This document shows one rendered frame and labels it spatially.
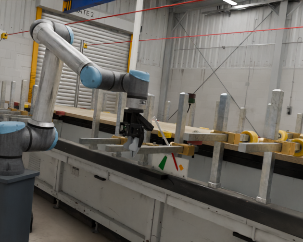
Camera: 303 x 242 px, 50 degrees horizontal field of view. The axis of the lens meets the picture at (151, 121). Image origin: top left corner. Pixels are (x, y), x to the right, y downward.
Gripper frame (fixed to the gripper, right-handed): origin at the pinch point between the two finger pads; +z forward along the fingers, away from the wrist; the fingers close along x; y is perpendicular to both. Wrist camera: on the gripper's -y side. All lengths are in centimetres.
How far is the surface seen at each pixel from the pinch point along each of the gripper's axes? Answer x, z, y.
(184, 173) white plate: 4.2, 9.6, -31.7
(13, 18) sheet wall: -783, -205, -236
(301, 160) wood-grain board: 54, -6, -49
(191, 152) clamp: 5.0, -0.8, -34.1
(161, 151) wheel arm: 1.5, -1.5, -15.7
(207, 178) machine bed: 3, 14, -54
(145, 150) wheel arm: 1.5, -1.9, -5.5
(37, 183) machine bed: -197, 68, -54
